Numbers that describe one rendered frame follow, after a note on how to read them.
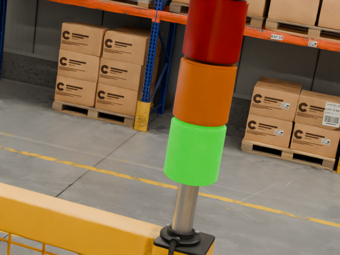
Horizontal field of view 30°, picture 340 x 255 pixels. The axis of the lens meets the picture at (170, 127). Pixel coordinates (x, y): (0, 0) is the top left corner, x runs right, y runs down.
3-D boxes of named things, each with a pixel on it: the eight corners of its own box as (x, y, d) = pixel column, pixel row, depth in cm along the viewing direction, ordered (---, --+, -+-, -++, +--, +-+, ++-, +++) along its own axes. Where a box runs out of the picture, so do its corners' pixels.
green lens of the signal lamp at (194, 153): (156, 177, 56) (164, 121, 55) (172, 163, 61) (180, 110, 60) (209, 191, 55) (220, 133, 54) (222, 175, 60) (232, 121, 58)
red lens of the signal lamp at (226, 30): (174, 56, 53) (183, -8, 52) (190, 50, 58) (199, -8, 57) (231, 67, 52) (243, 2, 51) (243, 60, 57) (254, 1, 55)
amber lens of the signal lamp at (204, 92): (164, 118, 55) (173, 58, 54) (181, 108, 60) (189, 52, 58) (220, 131, 54) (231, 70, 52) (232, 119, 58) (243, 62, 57)
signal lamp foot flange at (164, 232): (154, 239, 58) (155, 230, 58) (167, 224, 62) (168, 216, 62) (194, 250, 57) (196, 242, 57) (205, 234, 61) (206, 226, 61)
